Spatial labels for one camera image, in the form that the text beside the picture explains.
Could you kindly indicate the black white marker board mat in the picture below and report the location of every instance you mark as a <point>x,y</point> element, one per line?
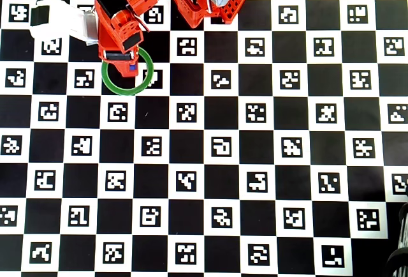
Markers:
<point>223,162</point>

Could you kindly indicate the red gripper, black servo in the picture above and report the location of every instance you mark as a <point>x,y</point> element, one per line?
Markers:
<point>119,56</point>

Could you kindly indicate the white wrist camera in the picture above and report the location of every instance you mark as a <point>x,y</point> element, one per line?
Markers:
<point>63,18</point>

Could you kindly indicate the blue cube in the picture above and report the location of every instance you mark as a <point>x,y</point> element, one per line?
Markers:
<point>132,67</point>

